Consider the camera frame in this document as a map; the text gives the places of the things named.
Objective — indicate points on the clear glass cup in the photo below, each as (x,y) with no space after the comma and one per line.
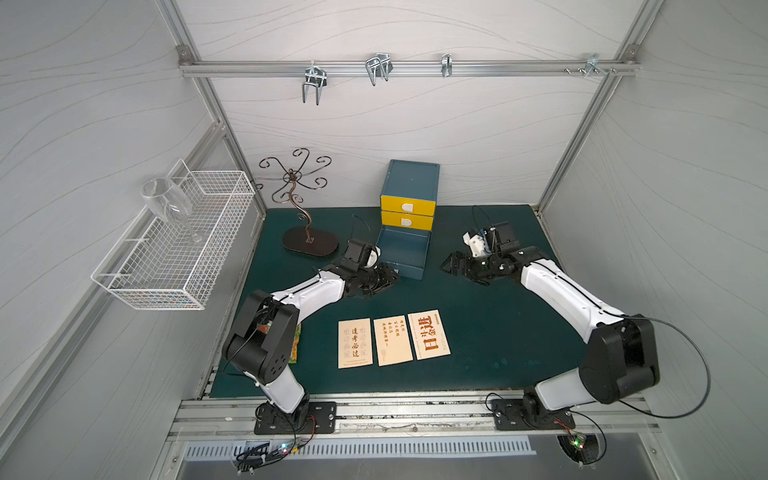
(166,200)

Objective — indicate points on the green red snack packet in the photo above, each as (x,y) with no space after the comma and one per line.
(294,345)

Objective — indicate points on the right controller board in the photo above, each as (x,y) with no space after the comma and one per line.
(583,449)

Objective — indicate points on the white vent strip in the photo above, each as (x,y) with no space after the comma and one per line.
(370,448)

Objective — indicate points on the metal wire hook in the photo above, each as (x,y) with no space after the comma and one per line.
(378,67)

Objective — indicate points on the beige postcard red characters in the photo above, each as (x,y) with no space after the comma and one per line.
(428,335)

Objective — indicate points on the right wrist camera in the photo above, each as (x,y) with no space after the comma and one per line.
(497,239)

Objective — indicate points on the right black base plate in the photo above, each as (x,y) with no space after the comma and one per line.
(510,414)

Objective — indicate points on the white wire basket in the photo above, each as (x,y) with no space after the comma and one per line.
(156,266)

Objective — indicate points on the aluminium crossbar rail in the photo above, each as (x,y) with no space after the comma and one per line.
(401,68)

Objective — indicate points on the metal bracket hook right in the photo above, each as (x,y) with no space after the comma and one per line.
(591,67)

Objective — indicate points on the teal drawer cabinet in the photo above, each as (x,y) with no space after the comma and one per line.
(412,179)

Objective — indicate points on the metal double hook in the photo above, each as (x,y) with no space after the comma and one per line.
(315,80)

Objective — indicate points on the teal bottom drawer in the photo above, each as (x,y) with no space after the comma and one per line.
(405,250)

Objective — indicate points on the beige postcard with calligraphy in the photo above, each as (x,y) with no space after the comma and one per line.
(355,343)

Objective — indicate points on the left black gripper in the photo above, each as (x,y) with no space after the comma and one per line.
(377,277)

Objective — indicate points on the brown metal jewelry stand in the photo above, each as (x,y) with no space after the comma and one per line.
(305,239)

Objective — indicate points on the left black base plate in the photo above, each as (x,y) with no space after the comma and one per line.
(317,417)

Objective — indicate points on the small metal clip hook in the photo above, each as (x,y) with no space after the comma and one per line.
(446,65)

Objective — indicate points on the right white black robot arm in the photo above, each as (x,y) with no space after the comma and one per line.
(621,356)

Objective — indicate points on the aluminium front rail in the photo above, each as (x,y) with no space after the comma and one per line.
(393,414)

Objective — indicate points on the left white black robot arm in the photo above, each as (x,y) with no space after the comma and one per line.
(261,336)

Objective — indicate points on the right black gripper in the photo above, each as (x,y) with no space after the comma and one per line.
(469,267)

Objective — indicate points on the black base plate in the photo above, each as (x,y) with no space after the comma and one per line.
(317,417)
(510,414)

